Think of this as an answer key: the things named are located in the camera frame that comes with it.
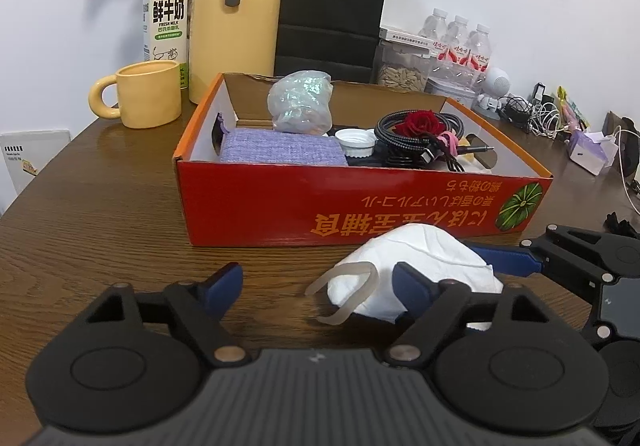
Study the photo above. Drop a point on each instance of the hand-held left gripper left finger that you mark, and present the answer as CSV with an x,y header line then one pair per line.
x,y
222,288

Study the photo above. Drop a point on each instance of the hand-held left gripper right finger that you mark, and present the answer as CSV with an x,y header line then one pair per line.
x,y
412,286

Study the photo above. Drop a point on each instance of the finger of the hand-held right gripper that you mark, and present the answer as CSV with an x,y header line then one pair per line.
x,y
510,260

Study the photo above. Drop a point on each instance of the white face mask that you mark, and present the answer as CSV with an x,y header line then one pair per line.
x,y
415,251

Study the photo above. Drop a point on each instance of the red cardboard box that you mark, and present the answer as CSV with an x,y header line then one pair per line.
x,y
250,201

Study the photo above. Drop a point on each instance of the purple knitted cloth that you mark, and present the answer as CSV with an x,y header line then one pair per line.
x,y
280,148

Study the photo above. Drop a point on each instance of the round white lid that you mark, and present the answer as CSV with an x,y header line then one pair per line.
x,y
356,140

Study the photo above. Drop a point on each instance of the red rose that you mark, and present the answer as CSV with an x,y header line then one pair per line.
x,y
419,123

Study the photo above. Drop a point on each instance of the iridescent plastic bag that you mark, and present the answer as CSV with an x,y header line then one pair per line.
x,y
300,98

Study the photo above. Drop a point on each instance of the purple tissue box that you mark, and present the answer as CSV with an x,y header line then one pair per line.
x,y
590,150

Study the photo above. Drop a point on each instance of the yellow green packets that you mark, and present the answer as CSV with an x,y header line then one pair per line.
x,y
570,108

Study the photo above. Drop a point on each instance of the black charger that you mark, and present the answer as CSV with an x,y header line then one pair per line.
x,y
538,93

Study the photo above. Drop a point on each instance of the brown paper bag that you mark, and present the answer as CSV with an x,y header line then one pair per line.
x,y
615,123

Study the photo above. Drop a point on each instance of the white robot toy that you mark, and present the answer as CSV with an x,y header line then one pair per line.
x,y
495,83

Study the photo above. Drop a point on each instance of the grey printed tin box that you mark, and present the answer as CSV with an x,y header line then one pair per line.
x,y
450,90

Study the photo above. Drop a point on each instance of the yellow mug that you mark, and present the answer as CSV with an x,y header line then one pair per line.
x,y
150,95

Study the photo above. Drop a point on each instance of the clear seed container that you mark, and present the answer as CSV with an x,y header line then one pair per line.
x,y
400,70

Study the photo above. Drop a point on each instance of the white booklet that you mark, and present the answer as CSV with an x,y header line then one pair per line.
x,y
30,165

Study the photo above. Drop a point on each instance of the yellow thermos jug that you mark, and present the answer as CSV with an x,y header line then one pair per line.
x,y
235,40

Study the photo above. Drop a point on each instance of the white milk carton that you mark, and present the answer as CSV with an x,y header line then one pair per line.
x,y
165,15

